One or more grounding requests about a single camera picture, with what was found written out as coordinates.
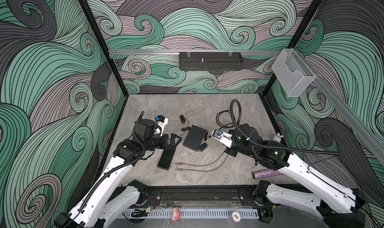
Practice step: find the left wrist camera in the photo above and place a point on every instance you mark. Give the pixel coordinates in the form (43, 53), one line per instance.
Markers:
(161, 122)

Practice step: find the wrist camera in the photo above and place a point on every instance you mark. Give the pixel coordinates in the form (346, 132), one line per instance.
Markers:
(223, 137)
(161, 122)

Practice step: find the black perforated wall tray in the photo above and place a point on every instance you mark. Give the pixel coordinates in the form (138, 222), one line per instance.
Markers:
(210, 61)

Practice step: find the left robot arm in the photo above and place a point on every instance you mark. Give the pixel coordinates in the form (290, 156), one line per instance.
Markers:
(98, 209)

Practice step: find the clear acrylic wall box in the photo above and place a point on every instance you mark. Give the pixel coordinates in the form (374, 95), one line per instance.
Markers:
(293, 72)

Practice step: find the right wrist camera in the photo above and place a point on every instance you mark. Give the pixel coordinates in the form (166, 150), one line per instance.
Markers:
(223, 137)

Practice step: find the glittery purple microphone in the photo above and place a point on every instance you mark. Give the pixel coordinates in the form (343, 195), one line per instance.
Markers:
(266, 173)

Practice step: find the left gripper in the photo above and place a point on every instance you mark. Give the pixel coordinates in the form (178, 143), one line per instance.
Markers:
(172, 145)

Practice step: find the white slotted cable duct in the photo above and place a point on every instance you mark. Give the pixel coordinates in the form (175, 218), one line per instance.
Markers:
(204, 214)

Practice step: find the pink bunny figurine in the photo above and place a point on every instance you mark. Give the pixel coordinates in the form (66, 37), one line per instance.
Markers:
(278, 137)

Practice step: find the large black network switch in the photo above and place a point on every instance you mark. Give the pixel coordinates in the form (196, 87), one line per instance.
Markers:
(194, 138)

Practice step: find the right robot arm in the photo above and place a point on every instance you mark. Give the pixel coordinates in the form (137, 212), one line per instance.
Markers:
(336, 205)

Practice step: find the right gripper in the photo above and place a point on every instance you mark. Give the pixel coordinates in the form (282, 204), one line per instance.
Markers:
(231, 151)

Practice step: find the pink toy on duct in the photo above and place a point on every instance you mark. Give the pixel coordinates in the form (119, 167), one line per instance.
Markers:
(176, 214)

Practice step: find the round white pink object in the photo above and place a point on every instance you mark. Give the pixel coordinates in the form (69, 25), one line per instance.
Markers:
(235, 217)

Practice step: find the small black ribbed switch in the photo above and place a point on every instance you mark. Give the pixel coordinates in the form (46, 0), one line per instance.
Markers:
(166, 159)

